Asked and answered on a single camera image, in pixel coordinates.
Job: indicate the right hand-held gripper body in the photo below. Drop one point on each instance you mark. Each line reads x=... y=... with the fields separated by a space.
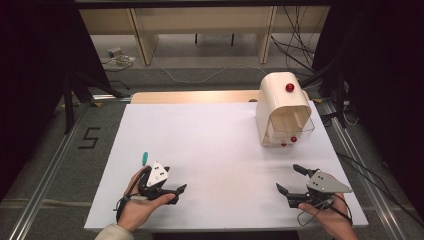
x=325 y=183

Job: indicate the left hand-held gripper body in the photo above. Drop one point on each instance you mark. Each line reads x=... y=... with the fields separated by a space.
x=156 y=175

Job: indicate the small green pen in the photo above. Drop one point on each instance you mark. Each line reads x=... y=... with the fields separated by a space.
x=145 y=158

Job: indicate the clear plastic drawer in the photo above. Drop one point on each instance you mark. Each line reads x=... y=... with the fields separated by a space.
x=296 y=128

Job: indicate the cream mini drawer cabinet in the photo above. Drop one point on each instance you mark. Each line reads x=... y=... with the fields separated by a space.
x=280 y=103

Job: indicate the person's right hand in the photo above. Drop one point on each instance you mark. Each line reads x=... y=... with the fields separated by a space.
x=330 y=218

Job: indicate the person's left hand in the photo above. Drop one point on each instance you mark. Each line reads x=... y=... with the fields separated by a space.
x=138 y=208

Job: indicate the person's left sleeve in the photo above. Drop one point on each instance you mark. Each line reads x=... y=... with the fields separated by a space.
x=115 y=233

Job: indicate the black metal stand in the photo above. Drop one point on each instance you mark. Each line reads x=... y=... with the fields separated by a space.
x=71 y=100
x=338 y=90

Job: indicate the black curtain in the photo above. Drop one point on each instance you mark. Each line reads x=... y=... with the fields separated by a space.
x=36 y=73
x=383 y=83

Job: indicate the white power strip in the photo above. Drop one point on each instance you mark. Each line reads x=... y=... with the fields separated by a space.
x=114 y=52

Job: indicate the light wooden desk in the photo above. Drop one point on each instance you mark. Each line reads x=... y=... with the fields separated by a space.
x=206 y=20

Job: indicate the aluminium floor rail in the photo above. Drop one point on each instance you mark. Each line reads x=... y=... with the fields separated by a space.
x=363 y=173
x=43 y=181

